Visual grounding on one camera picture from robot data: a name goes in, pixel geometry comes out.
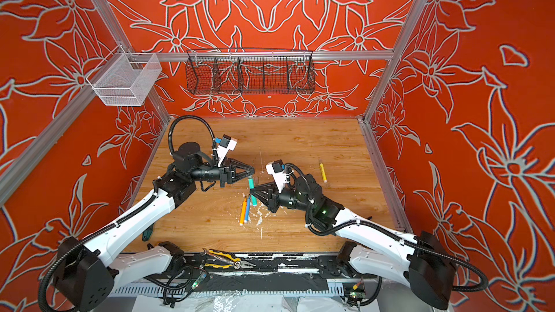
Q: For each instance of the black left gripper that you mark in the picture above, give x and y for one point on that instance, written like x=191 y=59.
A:
x=239 y=175

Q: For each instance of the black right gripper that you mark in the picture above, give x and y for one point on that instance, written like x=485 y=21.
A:
x=273 y=198

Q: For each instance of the blue pen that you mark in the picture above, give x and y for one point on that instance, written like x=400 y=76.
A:
x=247 y=209

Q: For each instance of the yellow pen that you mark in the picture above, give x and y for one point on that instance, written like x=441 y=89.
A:
x=323 y=171

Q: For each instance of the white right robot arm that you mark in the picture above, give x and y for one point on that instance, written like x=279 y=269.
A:
x=419 y=262

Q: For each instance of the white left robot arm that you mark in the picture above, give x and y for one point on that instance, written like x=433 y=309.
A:
x=86 y=271

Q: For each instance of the orange pen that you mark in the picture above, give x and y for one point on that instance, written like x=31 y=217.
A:
x=243 y=211

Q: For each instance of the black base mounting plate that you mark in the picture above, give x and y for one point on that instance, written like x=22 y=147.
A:
x=324 y=265

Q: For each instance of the white mesh basket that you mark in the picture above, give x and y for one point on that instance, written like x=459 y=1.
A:
x=121 y=82

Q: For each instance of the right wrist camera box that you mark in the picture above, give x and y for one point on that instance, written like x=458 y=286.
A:
x=277 y=170

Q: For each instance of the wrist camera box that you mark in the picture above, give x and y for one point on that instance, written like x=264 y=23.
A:
x=277 y=170
x=225 y=144

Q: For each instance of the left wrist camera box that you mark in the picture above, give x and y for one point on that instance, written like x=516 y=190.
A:
x=225 y=144

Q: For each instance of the yellow handled pliers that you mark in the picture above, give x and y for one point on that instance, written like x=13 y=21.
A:
x=224 y=260

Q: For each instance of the black wire basket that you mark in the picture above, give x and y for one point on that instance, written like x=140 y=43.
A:
x=250 y=72

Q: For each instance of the white slotted cable duct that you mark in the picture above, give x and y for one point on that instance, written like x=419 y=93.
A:
x=153 y=291

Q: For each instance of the green handled screwdriver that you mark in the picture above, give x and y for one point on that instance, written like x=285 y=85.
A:
x=147 y=233

